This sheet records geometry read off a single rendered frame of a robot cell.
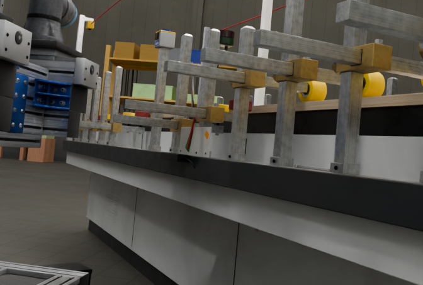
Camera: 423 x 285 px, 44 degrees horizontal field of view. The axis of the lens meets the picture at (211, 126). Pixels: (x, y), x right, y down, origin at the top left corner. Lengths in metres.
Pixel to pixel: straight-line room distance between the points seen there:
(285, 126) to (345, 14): 0.61
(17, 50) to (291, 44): 0.72
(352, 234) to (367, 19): 0.50
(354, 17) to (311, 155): 0.86
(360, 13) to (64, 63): 1.23
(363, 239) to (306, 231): 0.20
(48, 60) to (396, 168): 1.17
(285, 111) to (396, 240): 0.47
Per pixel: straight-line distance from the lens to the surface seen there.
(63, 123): 1.82
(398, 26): 0.86
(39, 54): 1.89
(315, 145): 1.60
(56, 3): 1.95
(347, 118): 1.16
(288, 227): 1.34
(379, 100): 1.40
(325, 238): 1.22
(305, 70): 1.31
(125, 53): 8.26
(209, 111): 1.74
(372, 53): 1.12
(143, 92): 8.09
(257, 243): 1.86
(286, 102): 1.36
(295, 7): 1.41
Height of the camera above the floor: 0.72
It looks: 3 degrees up
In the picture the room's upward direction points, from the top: 5 degrees clockwise
